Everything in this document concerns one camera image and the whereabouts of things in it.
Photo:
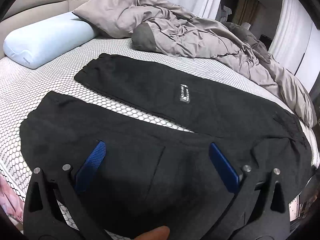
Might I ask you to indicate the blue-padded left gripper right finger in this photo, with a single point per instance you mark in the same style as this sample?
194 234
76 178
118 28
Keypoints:
259 208

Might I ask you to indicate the black pants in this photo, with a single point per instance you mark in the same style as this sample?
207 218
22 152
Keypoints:
160 139

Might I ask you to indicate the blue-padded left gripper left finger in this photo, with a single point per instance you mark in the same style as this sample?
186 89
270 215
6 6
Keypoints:
53 209

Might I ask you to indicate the white curtain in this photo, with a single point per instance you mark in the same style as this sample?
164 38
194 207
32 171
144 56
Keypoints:
292 36

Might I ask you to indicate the grey rumpled comforter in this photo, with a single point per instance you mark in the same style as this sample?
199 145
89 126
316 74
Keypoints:
160 26

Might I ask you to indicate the person's left hand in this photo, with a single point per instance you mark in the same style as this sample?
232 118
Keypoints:
160 233

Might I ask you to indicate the beige upholstered headboard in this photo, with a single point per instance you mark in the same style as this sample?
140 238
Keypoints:
37 2

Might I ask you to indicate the light blue pillow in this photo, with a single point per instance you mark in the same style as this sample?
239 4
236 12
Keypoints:
39 43

